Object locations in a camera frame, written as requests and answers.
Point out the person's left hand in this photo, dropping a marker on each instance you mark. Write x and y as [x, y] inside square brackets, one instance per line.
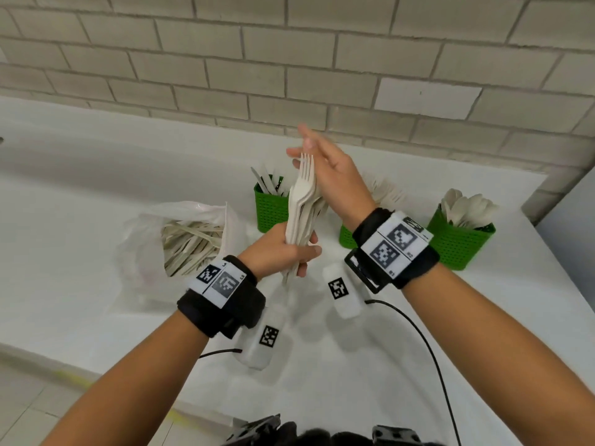
[274, 253]

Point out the person's right hand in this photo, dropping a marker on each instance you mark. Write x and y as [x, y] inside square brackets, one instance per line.
[344, 185]

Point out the bunch of white plastic forks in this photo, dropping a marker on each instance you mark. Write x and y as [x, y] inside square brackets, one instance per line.
[386, 192]

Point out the handful of white plastic cutlery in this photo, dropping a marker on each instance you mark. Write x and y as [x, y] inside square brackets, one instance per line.
[302, 199]

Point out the bunch of white plastic knives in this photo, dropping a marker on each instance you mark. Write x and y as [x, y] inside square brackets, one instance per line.
[267, 181]

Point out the bunch of white plastic spoons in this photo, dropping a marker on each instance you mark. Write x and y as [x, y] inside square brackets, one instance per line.
[469, 209]

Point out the clear plastic bag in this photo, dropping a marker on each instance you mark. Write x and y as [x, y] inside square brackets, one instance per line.
[139, 260]

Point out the person's left forearm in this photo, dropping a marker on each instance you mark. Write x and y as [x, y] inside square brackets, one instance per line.
[130, 390]

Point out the person's right forearm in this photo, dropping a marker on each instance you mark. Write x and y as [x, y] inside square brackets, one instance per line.
[497, 357]

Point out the person's black clothing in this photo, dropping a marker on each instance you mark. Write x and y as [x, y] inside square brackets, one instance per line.
[316, 438]

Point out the black left wrist band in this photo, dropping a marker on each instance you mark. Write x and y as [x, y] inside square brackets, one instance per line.
[241, 306]

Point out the black wrist band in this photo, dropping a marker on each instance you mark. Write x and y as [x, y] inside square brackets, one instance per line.
[418, 264]
[241, 306]

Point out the black right wrist band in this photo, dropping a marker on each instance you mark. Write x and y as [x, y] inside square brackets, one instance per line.
[418, 264]

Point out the black harness buckle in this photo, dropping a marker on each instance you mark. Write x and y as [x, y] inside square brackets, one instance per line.
[255, 432]
[395, 436]

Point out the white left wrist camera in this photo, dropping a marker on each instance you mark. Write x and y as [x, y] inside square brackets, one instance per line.
[258, 357]

